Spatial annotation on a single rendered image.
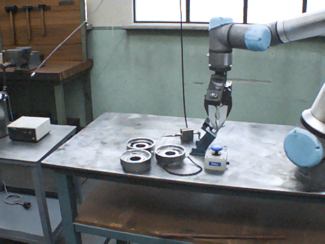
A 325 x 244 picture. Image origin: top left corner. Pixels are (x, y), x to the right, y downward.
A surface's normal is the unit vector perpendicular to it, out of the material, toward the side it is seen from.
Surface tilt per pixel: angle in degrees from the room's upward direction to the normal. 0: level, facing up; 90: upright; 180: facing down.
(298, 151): 97
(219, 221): 0
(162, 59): 90
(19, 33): 90
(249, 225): 0
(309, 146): 97
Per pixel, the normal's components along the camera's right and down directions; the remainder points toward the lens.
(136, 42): -0.25, 0.32
